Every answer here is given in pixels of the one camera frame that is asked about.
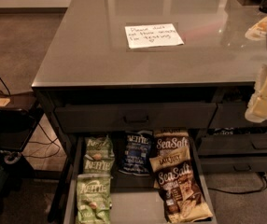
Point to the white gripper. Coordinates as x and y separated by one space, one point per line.
257 32

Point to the blue Kettle chip bag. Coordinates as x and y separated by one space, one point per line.
135 160

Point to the top right drawer front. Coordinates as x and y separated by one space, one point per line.
232 115

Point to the right middle drawer front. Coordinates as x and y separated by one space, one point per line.
237 144

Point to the right bottom drawer front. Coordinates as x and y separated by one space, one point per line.
232 165

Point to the brown Sea Salt bag rear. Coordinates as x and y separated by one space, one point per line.
167 140

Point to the brown sea salt bag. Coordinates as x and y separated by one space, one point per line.
167 140
182 197

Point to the brown Sea Salt bag front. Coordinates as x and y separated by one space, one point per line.
182 197

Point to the open middle drawer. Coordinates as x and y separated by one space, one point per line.
134 200

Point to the green Kettle bag rear lower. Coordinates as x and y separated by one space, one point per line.
103 166

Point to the green kettle bag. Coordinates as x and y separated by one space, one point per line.
99 147
93 199
103 166

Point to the green Kettle bag rear top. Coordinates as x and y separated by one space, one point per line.
99 147

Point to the top left drawer front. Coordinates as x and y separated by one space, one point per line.
130 117

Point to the green Kettle bag front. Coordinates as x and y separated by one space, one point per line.
93 199

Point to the white handwritten paper note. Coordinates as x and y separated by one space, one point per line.
153 35

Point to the black side cart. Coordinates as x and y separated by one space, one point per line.
18 121

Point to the tan sticky note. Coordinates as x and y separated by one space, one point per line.
4 101

